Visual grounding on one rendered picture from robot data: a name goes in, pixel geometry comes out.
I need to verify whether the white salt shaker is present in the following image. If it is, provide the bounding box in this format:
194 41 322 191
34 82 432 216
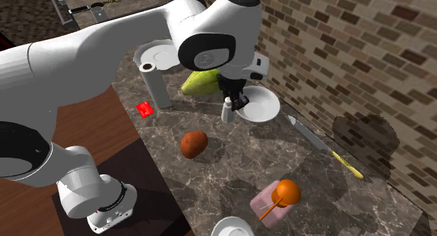
221 96 236 124

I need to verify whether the grey cup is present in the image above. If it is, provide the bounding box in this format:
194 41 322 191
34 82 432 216
90 6 108 24

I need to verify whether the dark robot stand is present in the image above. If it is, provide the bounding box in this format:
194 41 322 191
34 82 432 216
50 137 193 236

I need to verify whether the red square card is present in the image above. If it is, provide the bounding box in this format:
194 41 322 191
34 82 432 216
135 100 155 118

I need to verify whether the pink box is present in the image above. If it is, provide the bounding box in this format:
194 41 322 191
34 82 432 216
249 179 291 229

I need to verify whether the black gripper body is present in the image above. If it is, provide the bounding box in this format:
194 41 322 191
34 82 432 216
216 74 248 100

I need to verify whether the orange ladle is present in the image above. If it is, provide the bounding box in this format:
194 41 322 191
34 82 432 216
258 179 303 222

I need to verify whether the white paper towel roll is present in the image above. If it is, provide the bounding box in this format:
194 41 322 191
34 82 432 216
138 62 172 109

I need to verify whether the brown potato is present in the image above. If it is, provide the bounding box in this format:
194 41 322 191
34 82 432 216
179 130 209 160

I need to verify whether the yellow-green fruit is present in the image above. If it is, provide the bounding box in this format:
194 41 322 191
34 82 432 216
180 68 220 97

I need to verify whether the black flat device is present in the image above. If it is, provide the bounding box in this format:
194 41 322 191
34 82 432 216
68 5 92 15

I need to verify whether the white plate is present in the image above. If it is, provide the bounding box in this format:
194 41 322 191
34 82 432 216
132 39 182 71

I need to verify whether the yellow-handled knife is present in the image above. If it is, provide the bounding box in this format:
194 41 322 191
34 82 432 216
287 114 365 180

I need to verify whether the white bowl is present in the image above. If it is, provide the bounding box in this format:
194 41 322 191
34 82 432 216
235 85 282 123
210 216 256 236

